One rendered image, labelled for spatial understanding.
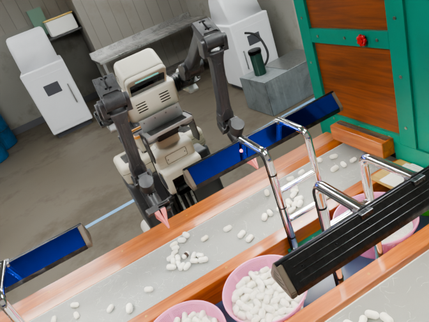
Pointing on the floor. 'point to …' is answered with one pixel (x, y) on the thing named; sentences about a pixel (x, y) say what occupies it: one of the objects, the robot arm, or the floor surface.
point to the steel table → (117, 49)
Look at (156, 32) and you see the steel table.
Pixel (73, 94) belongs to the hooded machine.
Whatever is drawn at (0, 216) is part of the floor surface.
